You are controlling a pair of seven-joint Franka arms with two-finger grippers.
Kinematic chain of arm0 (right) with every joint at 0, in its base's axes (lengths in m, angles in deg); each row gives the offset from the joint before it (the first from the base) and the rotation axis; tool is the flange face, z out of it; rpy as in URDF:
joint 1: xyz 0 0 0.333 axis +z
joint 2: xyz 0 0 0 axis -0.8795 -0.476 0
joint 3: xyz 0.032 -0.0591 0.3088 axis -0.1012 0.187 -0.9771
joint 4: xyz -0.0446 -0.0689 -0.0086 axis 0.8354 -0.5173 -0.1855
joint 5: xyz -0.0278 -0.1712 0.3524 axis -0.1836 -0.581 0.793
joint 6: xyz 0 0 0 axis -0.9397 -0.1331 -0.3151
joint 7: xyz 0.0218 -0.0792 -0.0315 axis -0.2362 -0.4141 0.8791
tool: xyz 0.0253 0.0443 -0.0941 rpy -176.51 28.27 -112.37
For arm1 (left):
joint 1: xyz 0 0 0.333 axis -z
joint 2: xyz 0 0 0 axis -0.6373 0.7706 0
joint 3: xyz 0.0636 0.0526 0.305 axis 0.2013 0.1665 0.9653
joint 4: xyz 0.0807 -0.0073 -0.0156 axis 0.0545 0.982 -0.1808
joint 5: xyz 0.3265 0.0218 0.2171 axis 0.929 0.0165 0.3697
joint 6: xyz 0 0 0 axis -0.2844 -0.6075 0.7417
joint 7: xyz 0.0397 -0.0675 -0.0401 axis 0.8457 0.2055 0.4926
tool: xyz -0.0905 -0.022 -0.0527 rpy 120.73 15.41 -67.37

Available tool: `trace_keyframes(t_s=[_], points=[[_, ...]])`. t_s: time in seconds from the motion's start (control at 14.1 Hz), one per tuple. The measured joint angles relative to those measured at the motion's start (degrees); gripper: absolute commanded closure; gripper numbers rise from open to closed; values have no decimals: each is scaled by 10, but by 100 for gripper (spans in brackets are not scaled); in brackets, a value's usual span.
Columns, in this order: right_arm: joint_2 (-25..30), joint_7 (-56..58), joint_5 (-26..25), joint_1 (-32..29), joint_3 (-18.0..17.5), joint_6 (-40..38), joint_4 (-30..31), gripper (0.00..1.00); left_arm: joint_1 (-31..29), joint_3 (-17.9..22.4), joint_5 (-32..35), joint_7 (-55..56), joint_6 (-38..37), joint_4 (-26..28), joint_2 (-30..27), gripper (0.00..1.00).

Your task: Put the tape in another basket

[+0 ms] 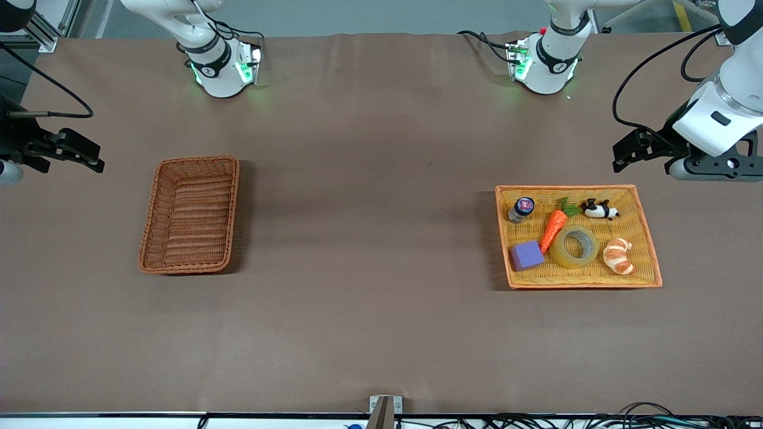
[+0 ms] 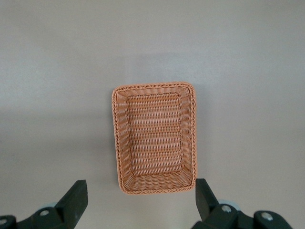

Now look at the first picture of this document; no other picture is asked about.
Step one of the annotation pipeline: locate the clear yellowish tape roll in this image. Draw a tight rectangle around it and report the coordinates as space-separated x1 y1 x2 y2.
550 225 600 269

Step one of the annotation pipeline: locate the yellow wicker basket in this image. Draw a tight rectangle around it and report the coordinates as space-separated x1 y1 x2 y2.
495 184 663 290

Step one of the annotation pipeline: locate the brown wicker basket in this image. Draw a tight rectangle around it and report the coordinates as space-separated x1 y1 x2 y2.
138 156 241 275

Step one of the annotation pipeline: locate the black white panda toy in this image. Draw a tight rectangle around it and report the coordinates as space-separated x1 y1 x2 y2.
581 198 620 221

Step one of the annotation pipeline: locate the toy croissant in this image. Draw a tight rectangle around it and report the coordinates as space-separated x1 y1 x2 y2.
603 238 635 276

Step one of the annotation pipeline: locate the orange toy carrot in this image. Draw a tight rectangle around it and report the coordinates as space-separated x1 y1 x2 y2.
539 198 583 255

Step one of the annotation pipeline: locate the small jar blue lid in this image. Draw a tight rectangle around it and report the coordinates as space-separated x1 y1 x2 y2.
508 197 535 224

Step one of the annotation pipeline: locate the purple foam block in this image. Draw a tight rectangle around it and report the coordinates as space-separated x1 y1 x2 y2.
510 240 545 272

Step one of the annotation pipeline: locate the brown table cloth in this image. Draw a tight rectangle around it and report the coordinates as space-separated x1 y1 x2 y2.
0 31 763 415

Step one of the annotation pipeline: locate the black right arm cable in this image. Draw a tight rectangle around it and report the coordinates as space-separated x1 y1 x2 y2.
0 42 95 119

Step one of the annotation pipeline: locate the black left base cable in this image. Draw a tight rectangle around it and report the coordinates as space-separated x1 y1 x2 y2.
457 30 514 64

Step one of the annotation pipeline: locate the black base cable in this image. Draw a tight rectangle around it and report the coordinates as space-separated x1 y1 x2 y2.
457 30 514 64
194 0 265 54

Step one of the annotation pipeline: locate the black right base cable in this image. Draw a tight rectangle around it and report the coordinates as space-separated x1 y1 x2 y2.
194 0 265 54

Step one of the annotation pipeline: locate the black cable bundle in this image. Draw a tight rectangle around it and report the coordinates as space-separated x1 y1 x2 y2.
393 402 763 429

